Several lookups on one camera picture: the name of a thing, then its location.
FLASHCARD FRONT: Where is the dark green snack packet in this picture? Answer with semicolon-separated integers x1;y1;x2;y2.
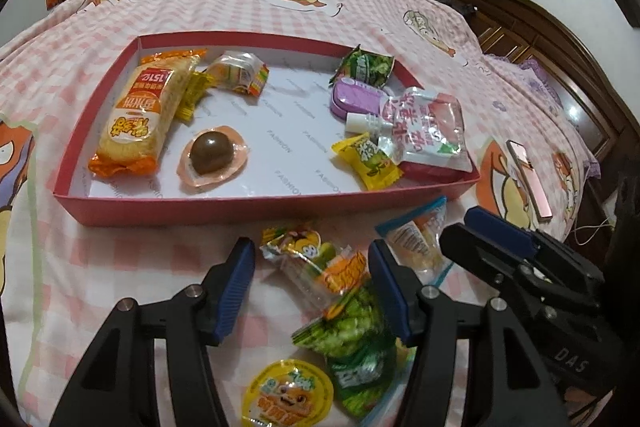
329;46;396;88

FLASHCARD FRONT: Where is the pink phone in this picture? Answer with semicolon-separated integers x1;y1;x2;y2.
506;139;553;223

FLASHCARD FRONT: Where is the orange jelly cup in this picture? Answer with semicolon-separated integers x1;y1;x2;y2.
242;357;335;427

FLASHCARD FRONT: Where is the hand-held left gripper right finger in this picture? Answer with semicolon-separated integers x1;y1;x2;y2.
367;239;568;427

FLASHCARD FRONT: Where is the pink drink pouch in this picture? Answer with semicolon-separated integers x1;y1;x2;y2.
346;89;476;180

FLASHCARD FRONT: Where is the purple tin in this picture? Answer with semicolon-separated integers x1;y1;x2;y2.
330;77;396;116

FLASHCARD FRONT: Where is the white cable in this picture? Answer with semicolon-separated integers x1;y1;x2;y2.
575;217;616;234

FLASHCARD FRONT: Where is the colourful clear snack packet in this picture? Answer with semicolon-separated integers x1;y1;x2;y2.
259;224;371;315

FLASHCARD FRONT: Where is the blue-edged clear snack packet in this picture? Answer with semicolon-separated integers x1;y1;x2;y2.
375;196;453;285

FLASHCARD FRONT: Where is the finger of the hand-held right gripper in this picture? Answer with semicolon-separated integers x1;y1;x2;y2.
439;223;539;304
464;206;544;261

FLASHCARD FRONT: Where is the green pea packet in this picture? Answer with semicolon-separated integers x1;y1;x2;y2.
292;284;396;358
327;339;416;423

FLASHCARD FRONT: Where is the purple ruffled pillow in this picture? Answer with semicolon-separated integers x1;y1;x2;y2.
482;54;601;178

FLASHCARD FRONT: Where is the small yellow candy wrapper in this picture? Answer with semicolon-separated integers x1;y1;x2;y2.
175;69;213;125

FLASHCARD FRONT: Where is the clear wrapped snack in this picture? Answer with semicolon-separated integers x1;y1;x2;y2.
205;51;261;92

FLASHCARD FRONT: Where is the red cardboard box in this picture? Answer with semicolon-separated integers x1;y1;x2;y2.
52;33;481;228

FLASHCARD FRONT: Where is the orange rice cracker packet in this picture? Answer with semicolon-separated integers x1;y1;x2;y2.
88;48;207;179

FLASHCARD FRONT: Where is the yellow lime candy packet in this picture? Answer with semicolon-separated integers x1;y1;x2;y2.
332;133;403;192

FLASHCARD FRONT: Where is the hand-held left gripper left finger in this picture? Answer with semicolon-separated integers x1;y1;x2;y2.
50;237;256;427

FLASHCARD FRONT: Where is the striped colourful candy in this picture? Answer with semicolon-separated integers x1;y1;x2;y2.
247;62;271;98

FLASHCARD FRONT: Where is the dark wooden headboard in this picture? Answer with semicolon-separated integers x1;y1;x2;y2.
410;0;631;188

